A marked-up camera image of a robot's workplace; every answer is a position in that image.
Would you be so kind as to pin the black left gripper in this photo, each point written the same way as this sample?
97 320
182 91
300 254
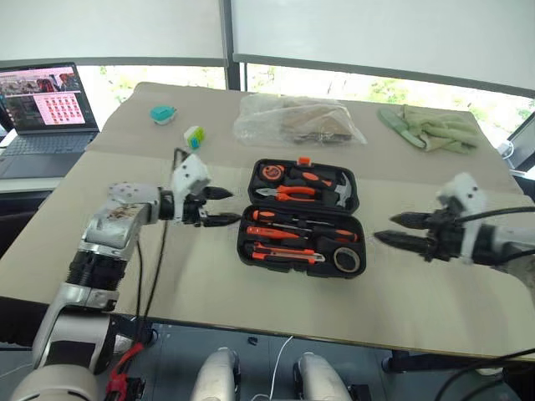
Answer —
194 211

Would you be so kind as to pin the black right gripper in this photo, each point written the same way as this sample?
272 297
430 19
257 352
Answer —
445 236

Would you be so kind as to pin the black electrical tape roll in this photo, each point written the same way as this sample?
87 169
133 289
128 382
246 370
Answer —
336 259

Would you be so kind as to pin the orange black utility knife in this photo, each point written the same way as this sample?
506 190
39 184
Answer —
284 252

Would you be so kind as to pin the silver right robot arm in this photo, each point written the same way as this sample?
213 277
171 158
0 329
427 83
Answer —
505 244

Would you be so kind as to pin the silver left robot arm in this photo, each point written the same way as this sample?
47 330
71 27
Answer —
113 217

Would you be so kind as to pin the black tool case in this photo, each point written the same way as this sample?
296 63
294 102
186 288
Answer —
301 269

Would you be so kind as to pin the orange black tape measure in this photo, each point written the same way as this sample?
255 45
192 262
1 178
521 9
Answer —
271 172

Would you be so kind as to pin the green white small block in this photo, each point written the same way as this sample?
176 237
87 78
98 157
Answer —
194 138

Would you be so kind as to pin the claw hammer orange black grip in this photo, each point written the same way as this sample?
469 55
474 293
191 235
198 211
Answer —
342 192

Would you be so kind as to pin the pale green cloth gloves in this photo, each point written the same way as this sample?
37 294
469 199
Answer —
434 129

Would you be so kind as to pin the teal white small gadget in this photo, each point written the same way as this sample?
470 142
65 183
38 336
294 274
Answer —
163 115

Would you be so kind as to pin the clear plastic bag brown contents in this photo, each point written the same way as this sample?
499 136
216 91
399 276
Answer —
301 121

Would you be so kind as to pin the white charger plug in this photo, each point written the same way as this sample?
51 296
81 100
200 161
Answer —
505 150

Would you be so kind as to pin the grey framed screen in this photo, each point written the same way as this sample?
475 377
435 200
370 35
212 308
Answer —
524 150

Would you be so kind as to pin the silver robot leg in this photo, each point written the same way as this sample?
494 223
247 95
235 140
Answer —
215 376
322 378

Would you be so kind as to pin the open dark laptop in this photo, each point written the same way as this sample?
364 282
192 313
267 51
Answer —
46 142

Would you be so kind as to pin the white roller blind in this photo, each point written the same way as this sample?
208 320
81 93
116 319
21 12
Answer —
376 33
113 29

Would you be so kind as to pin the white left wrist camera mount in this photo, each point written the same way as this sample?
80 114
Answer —
190 173

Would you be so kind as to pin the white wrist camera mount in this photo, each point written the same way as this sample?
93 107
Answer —
190 173
464 194

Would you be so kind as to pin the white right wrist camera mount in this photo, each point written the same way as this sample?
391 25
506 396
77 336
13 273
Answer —
464 194

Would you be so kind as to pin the dark window frame post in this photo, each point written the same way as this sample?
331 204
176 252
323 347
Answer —
234 75

